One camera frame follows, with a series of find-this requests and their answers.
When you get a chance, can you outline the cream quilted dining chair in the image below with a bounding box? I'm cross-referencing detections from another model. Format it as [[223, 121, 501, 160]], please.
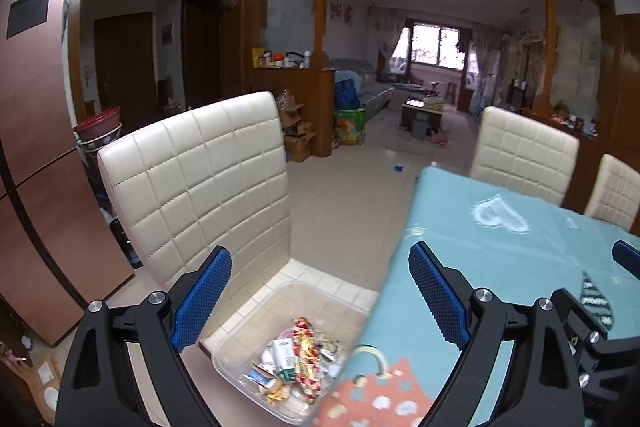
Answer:
[[469, 106, 581, 208], [584, 153, 640, 233], [96, 91, 381, 427]]

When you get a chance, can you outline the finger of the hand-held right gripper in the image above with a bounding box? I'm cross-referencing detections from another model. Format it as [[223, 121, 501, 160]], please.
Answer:
[[613, 239, 640, 279], [552, 288, 617, 388]]

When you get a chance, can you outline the wooden partition counter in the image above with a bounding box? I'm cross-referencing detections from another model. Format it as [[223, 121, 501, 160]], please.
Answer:
[[252, 67, 336, 160], [532, 109, 601, 158]]

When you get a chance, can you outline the row of small bottles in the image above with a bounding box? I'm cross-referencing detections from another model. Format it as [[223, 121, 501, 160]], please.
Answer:
[[251, 47, 313, 70]]

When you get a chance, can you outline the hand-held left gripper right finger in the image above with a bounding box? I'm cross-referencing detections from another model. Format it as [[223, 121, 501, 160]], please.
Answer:
[[407, 241, 586, 427]]

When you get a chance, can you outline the red yellow checkered wrapper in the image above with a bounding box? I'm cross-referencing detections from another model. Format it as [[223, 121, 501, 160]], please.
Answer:
[[290, 317, 326, 400]]

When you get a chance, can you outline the copper coloured fridge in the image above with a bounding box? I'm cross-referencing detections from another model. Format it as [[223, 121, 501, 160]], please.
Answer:
[[0, 0, 136, 348]]

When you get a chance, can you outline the sheer curtain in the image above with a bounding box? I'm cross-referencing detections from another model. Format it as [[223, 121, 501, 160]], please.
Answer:
[[470, 24, 506, 108], [367, 7, 413, 72]]

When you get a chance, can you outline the blue bag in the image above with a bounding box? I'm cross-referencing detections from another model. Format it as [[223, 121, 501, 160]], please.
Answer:
[[335, 77, 362, 110]]

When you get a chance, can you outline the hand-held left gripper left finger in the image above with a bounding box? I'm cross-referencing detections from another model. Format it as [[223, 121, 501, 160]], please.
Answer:
[[56, 246, 233, 427]]

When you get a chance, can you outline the pile of cardboard boxes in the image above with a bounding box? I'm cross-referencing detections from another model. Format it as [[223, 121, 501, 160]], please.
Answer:
[[277, 92, 318, 164]]

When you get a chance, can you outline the dark wooden door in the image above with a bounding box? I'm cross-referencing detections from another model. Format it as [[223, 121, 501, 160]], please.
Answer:
[[94, 12, 155, 122], [182, 0, 223, 108]]

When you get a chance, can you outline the coffee table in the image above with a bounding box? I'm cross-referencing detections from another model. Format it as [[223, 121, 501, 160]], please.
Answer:
[[400, 89, 446, 130]]

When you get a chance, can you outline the red plastic basin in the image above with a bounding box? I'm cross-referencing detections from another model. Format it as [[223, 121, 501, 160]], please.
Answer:
[[74, 106, 123, 152]]

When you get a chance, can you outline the barred window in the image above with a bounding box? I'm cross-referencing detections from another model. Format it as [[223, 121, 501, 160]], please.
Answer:
[[407, 22, 473, 70]]

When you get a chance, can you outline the colourful printed bag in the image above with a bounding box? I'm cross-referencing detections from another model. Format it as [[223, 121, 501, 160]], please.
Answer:
[[334, 107, 367, 148]]

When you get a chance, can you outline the dark bottle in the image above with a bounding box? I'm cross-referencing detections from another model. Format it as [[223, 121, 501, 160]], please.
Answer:
[[109, 217, 143, 270]]

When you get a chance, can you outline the clear plastic bin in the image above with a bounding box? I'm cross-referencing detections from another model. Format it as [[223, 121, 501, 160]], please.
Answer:
[[211, 282, 371, 425]]

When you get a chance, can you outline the grey sofa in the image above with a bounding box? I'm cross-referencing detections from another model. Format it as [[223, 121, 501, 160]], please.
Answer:
[[330, 57, 396, 118]]

